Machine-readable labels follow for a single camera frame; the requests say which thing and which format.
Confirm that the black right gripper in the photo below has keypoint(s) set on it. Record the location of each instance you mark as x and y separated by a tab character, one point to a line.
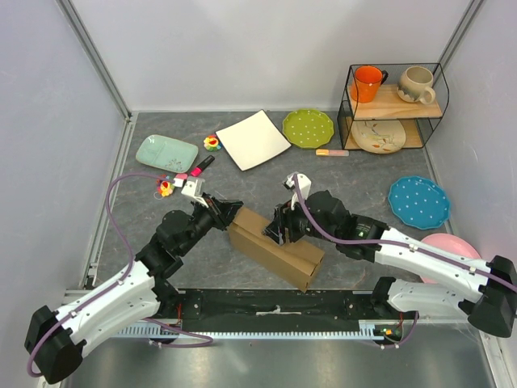
283	217

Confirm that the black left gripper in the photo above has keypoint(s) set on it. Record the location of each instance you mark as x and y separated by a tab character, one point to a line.
223	212

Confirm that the brown cardboard box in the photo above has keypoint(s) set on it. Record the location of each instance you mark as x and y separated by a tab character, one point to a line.
295	262

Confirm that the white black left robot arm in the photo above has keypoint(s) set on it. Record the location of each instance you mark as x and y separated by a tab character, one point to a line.
58	340

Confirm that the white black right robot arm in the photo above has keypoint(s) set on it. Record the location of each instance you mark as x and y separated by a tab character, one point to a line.
485	292

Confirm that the pink black highlighter marker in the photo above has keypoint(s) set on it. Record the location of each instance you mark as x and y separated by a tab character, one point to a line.
199	169

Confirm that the colourful flower plush toy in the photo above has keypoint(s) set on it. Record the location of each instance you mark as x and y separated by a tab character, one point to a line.
212	143

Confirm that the white square plate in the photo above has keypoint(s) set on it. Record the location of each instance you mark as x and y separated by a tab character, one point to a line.
253	141

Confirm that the mint green rectangular tray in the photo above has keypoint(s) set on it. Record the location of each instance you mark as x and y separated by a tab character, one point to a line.
167	153

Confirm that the orange pink pastel highlighter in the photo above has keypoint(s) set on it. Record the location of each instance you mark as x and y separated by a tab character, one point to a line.
331	153

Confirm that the green polka dot plate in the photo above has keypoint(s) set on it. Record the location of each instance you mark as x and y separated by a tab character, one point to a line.
308	128

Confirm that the cream floral oval plate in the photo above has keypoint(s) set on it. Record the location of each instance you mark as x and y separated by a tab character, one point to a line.
379	137

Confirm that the blue polka dot plate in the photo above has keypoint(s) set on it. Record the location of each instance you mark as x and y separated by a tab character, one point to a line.
419	202

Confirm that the pink round plate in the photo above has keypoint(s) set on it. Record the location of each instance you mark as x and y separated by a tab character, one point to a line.
451	244

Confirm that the orange mug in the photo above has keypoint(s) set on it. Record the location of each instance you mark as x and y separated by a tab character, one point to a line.
366	82

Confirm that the beige ceramic mug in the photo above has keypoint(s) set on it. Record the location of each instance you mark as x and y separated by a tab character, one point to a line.
415	86

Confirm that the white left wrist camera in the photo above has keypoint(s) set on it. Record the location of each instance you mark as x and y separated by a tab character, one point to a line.
192	190

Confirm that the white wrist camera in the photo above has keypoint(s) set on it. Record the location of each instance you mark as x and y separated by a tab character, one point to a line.
192	190
300	186

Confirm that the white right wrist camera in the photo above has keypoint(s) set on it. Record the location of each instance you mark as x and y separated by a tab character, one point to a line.
300	186

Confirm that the rainbow flower keychain toy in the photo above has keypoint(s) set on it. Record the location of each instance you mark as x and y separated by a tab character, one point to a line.
164	187

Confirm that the grey slotted cable duct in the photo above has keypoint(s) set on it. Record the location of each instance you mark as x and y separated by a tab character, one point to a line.
144	330

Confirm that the black wire wooden shelf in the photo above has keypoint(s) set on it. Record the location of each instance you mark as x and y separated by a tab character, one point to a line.
418	120

